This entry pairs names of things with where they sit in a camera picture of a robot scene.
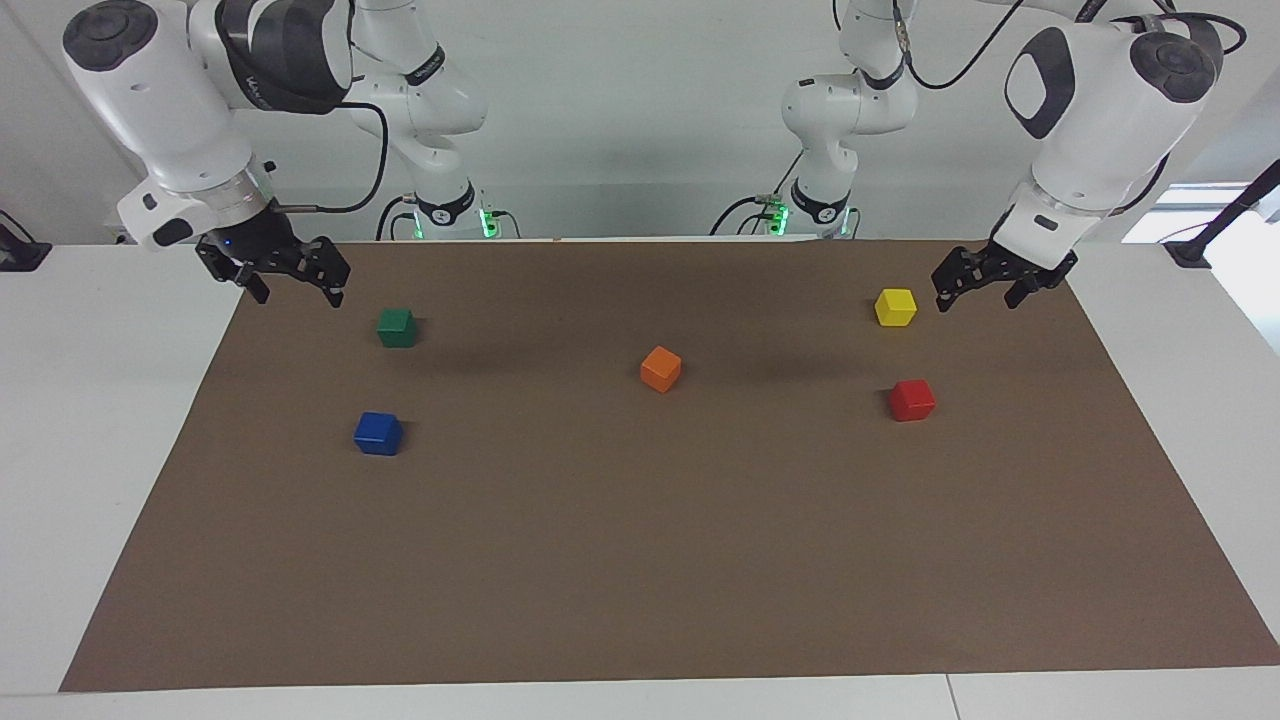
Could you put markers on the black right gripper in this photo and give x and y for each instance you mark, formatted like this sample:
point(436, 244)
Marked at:
point(258, 245)

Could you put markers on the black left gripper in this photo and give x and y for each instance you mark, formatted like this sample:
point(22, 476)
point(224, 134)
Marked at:
point(1020, 268)

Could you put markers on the red cube block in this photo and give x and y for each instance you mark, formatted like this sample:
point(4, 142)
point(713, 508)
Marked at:
point(912, 402)

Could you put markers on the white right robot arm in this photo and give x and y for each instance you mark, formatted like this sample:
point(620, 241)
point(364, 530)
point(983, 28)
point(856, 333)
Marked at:
point(170, 110)

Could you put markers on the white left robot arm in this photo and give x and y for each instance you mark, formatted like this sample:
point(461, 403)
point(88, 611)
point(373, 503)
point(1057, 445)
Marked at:
point(1090, 120)

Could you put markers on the yellow cube block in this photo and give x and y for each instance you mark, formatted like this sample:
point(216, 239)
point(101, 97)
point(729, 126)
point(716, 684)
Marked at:
point(896, 308)

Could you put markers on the green cube block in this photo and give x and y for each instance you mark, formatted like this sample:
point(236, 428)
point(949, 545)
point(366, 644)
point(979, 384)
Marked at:
point(397, 329)

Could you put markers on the blue cube block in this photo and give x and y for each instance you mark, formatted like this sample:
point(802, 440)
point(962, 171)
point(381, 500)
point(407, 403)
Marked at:
point(377, 434)

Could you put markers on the orange cube block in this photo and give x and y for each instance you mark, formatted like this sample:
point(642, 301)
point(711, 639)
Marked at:
point(660, 370)

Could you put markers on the black clamp stand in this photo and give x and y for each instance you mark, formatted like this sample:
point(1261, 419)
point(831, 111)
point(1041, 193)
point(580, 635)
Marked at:
point(1190, 250)

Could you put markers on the black table clamp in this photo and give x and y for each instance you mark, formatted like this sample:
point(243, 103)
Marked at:
point(20, 255)

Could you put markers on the brown paper mat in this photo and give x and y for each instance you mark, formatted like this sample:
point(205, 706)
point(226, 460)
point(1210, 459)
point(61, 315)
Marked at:
point(640, 550)

